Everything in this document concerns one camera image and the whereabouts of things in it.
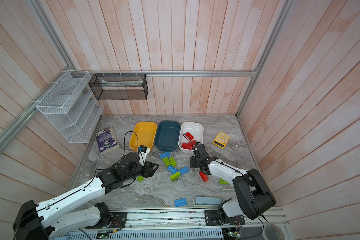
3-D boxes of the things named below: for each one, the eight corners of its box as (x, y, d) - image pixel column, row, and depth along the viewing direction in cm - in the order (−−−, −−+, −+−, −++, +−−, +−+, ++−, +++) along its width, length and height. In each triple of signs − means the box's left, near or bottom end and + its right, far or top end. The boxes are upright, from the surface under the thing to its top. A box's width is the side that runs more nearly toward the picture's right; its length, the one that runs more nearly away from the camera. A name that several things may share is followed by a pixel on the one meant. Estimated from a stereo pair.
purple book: (101, 155, 99) (99, 153, 97) (96, 134, 111) (94, 132, 108) (119, 147, 103) (118, 145, 101) (113, 128, 114) (112, 126, 112)
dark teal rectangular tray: (154, 151, 101) (153, 146, 96) (157, 125, 116) (156, 120, 111) (179, 151, 101) (179, 146, 96) (179, 125, 116) (179, 120, 111)
